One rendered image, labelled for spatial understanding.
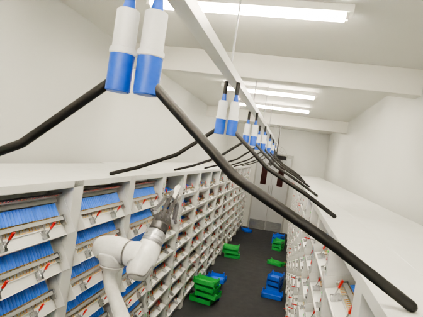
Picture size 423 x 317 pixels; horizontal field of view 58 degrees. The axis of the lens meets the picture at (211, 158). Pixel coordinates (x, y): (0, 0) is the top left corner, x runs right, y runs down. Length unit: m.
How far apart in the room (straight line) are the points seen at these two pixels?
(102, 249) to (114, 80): 0.87
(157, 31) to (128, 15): 0.08
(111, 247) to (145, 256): 0.15
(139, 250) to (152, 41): 0.90
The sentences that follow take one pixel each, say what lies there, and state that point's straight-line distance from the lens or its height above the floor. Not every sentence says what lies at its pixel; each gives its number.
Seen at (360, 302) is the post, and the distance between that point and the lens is 1.14.
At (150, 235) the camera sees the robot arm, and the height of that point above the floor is 1.59.
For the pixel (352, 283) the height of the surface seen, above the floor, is 1.49.
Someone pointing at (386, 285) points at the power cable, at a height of 1.74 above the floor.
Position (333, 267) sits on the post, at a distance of 1.83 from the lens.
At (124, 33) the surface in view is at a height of 2.22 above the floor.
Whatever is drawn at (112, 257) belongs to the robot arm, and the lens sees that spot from 1.64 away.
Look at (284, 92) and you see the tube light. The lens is 5.13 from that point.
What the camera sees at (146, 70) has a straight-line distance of 0.94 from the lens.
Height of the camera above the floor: 1.97
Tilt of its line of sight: 1 degrees down
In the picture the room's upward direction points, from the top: 8 degrees clockwise
